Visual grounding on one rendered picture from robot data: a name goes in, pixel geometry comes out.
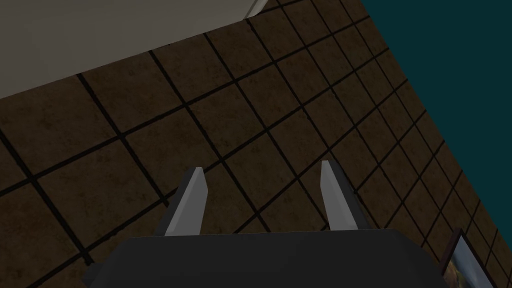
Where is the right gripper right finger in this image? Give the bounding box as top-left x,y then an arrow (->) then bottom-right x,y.
320,159 -> 373,232

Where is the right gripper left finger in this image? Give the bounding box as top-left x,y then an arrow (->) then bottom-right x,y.
155,166 -> 209,237

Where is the framed picture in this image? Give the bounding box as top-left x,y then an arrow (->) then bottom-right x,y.
438,228 -> 512,288

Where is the pale grey cupboard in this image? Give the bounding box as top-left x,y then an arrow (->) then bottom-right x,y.
0,0 -> 270,100

